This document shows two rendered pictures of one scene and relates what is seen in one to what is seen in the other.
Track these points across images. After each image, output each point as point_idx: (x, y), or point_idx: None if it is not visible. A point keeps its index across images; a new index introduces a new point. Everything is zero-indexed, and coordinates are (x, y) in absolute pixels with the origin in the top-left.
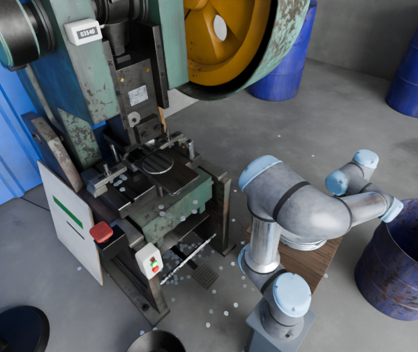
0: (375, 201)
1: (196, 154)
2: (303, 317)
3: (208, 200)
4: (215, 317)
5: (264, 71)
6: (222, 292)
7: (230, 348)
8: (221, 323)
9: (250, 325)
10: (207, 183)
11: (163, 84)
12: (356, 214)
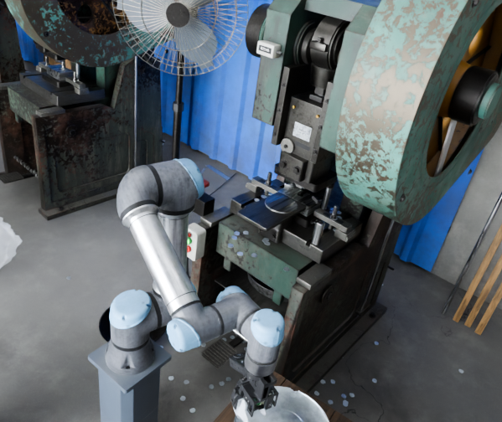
0: (168, 275)
1: (322, 247)
2: (126, 377)
3: (285, 296)
4: (178, 386)
5: (359, 185)
6: (210, 396)
7: None
8: (172, 392)
9: None
10: (291, 272)
11: (318, 137)
12: (139, 230)
